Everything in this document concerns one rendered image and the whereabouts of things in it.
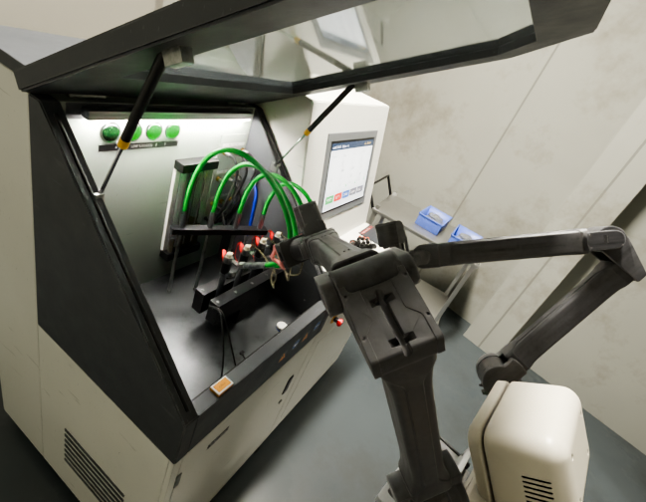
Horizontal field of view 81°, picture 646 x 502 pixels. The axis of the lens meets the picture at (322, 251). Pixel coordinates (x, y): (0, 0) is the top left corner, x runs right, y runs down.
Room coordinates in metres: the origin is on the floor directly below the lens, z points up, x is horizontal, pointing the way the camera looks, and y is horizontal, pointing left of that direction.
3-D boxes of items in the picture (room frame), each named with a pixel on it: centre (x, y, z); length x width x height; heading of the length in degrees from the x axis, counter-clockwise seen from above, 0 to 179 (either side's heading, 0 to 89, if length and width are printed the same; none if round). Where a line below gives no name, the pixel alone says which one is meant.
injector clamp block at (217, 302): (1.01, 0.21, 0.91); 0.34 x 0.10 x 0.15; 160
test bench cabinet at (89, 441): (0.91, 0.28, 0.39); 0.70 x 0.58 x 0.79; 160
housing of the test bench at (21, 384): (1.39, 0.56, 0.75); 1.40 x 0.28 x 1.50; 160
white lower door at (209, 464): (0.81, 0.01, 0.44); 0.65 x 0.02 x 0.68; 160
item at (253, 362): (0.82, 0.02, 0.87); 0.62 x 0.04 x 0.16; 160
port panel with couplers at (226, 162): (1.22, 0.41, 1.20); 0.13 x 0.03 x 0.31; 160
